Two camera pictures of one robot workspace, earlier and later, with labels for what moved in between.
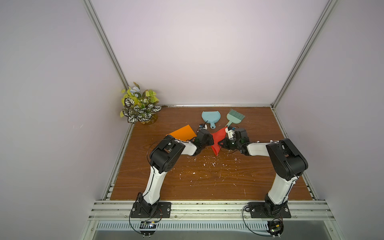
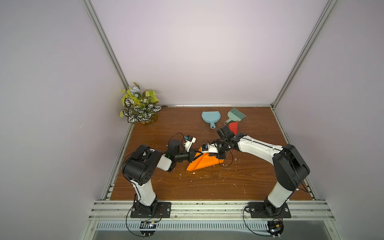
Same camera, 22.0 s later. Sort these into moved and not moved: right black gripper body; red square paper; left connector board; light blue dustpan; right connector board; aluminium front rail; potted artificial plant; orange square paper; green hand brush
Moved: red square paper; orange square paper; right black gripper body
Not moved: green hand brush; aluminium front rail; right connector board; left connector board; potted artificial plant; light blue dustpan
